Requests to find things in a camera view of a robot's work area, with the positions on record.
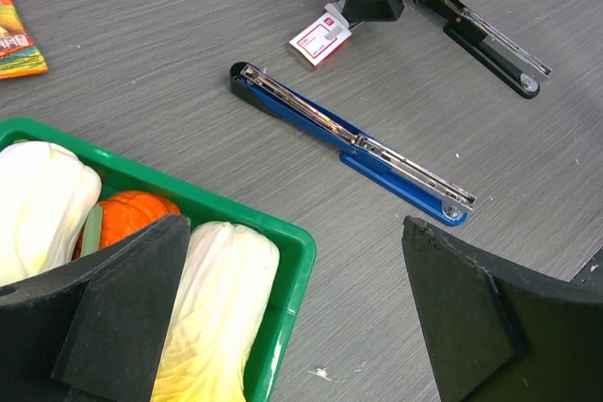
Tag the white radish toy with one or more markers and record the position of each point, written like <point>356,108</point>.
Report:
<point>46,197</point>

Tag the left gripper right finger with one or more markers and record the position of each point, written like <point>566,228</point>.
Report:
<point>499,331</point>

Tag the blue stapler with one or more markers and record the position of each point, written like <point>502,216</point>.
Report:
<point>430,193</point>

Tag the orange carrot toy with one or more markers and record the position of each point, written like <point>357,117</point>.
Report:
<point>120,215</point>

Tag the green plastic tray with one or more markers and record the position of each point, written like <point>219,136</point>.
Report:
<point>296,246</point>

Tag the red white staple box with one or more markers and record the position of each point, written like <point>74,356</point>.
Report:
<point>322,38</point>

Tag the candy snack bag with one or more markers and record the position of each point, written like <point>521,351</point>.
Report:
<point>20,55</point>

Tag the black stapler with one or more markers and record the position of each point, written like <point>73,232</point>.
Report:
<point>520,70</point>

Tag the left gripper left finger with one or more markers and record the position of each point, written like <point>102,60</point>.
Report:
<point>94,329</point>

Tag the napa cabbage toy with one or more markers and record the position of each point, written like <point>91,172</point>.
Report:
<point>221,299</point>

